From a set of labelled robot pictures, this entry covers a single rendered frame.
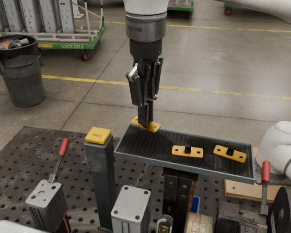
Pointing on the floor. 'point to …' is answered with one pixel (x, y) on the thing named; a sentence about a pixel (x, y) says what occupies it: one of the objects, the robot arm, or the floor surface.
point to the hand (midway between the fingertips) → (145, 111)
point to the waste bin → (19, 68)
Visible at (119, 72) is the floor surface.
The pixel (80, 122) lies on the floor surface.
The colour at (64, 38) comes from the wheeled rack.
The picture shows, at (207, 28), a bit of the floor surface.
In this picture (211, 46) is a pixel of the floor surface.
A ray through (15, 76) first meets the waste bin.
